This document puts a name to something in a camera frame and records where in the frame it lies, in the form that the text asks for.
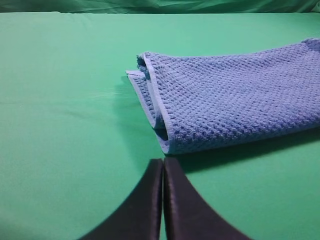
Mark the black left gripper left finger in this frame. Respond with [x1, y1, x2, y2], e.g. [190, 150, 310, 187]
[81, 159, 163, 240]

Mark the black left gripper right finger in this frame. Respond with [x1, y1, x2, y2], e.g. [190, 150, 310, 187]
[163, 157, 248, 240]

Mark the green backdrop cloth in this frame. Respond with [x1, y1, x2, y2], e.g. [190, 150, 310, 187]
[0, 0, 320, 14]

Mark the blue waffle-weave towel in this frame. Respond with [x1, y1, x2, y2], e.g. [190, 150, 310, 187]
[126, 38, 320, 155]

